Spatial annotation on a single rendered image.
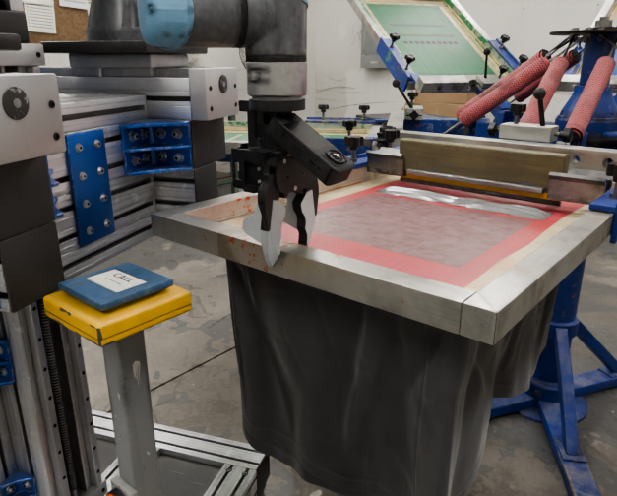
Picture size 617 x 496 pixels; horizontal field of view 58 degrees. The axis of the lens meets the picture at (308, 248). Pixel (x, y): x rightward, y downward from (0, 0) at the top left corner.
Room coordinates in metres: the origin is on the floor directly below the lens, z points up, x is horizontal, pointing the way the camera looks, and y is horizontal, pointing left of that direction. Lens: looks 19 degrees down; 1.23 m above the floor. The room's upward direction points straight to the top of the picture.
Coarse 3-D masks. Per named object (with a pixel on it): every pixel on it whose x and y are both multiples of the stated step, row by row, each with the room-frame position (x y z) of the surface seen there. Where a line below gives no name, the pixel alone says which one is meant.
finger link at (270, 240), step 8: (256, 208) 0.70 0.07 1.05; (280, 208) 0.68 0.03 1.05; (256, 216) 0.69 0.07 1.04; (272, 216) 0.67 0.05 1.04; (280, 216) 0.68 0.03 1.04; (248, 224) 0.70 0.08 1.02; (256, 224) 0.69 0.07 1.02; (272, 224) 0.67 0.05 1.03; (280, 224) 0.68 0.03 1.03; (248, 232) 0.70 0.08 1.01; (256, 232) 0.69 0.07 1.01; (264, 232) 0.67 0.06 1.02; (272, 232) 0.67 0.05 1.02; (280, 232) 0.68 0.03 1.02; (264, 240) 0.67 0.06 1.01; (272, 240) 0.67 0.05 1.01; (264, 248) 0.67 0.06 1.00; (272, 248) 0.67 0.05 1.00; (264, 256) 0.68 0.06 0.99; (272, 256) 0.67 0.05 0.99; (272, 264) 0.68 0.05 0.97
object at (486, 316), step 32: (320, 192) 1.16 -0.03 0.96; (160, 224) 0.86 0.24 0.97; (192, 224) 0.81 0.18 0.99; (224, 224) 0.81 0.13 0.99; (576, 224) 0.81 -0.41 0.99; (608, 224) 0.85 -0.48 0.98; (224, 256) 0.76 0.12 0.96; (256, 256) 0.72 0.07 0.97; (288, 256) 0.68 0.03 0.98; (320, 256) 0.66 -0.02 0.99; (544, 256) 0.66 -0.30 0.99; (576, 256) 0.71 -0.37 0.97; (320, 288) 0.64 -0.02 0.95; (352, 288) 0.61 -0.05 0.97; (384, 288) 0.58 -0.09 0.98; (416, 288) 0.56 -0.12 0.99; (448, 288) 0.56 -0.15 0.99; (512, 288) 0.56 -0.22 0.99; (544, 288) 0.62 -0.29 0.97; (416, 320) 0.56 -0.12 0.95; (448, 320) 0.53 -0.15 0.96; (480, 320) 0.51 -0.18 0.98; (512, 320) 0.53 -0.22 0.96
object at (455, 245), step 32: (416, 224) 0.92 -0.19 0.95; (448, 224) 0.92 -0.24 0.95; (480, 224) 0.92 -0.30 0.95; (512, 224) 0.92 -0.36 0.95; (544, 224) 0.92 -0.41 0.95; (352, 256) 0.76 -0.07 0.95; (384, 256) 0.76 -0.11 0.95; (416, 256) 0.76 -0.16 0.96; (448, 256) 0.76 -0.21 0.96; (480, 256) 0.76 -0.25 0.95
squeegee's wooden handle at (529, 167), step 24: (408, 144) 1.24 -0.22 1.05; (432, 144) 1.20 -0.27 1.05; (456, 144) 1.17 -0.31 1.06; (408, 168) 1.23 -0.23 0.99; (432, 168) 1.20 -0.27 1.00; (456, 168) 1.16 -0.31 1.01; (480, 168) 1.12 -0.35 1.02; (504, 168) 1.09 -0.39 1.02; (528, 168) 1.06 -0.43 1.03; (552, 168) 1.03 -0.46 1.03
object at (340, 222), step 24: (360, 192) 1.17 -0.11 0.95; (456, 192) 1.17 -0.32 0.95; (336, 216) 0.98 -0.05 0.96; (360, 216) 0.98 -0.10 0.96; (384, 216) 0.98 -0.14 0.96; (408, 216) 0.98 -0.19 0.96; (288, 240) 0.84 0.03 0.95; (312, 240) 0.84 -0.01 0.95; (336, 240) 0.84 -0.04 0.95; (360, 240) 0.83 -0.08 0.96
